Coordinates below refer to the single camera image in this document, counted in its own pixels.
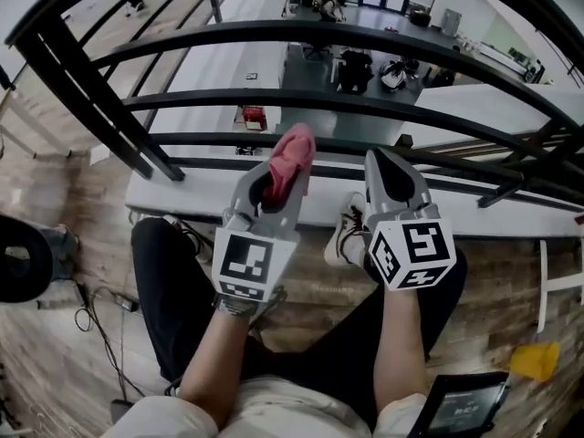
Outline person's right leg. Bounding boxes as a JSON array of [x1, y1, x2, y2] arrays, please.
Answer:
[[255, 246, 469, 431]]

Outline person's right forearm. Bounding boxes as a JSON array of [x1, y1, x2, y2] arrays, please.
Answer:
[[372, 286, 429, 422]]

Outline grey metal cabinet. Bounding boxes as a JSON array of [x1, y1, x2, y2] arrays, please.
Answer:
[[441, 7, 464, 35]]

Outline yellow plastic object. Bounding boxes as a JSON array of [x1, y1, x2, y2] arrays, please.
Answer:
[[509, 340, 561, 383]]

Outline wooden staircase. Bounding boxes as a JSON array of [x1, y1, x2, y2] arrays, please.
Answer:
[[394, 120, 584, 200]]

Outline person's leg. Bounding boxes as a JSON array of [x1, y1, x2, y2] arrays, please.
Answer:
[[130, 215, 293, 385], [255, 246, 469, 431]]

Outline black metal railing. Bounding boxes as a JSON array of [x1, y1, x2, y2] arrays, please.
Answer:
[[3, 0, 584, 212]]

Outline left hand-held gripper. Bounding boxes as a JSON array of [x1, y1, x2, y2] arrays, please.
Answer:
[[211, 160, 310, 303]]

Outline black power cable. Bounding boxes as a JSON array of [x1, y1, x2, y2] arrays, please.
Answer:
[[72, 280, 183, 399]]

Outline person's left forearm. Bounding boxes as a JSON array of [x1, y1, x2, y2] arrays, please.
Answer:
[[176, 306, 257, 432]]

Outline black wrist-mounted screen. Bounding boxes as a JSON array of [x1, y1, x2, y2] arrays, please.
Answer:
[[407, 370, 512, 438]]

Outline person's left leg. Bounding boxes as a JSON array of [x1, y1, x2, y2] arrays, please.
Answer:
[[130, 215, 293, 385]]

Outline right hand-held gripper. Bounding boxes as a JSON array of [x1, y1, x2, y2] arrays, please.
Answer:
[[363, 147, 458, 290]]

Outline black round machine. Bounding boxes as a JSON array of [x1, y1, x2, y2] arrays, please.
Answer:
[[0, 214, 55, 304]]

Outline white metal frame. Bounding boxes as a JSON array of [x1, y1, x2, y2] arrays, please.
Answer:
[[537, 238, 584, 335]]

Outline pink cloth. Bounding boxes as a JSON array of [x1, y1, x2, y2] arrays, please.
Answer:
[[261, 122, 318, 209]]

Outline red plastic crate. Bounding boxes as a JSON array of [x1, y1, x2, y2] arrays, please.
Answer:
[[240, 104, 267, 132]]

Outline person's right sneaker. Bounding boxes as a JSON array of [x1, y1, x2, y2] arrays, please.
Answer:
[[323, 191, 371, 269]]

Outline wooden table white legs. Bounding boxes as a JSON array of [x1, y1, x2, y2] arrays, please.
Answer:
[[0, 87, 77, 160]]

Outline person's white shirt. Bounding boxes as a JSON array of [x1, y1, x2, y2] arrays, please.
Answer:
[[99, 376, 428, 438]]

